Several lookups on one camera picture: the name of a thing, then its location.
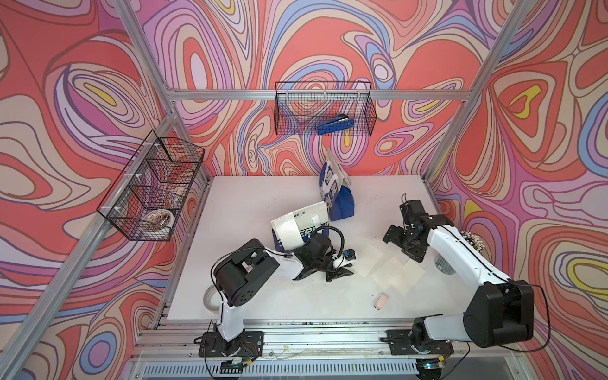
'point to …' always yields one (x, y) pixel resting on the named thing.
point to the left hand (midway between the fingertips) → (353, 270)
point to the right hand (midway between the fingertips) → (397, 252)
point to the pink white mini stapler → (381, 302)
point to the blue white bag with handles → (312, 220)
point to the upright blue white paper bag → (335, 187)
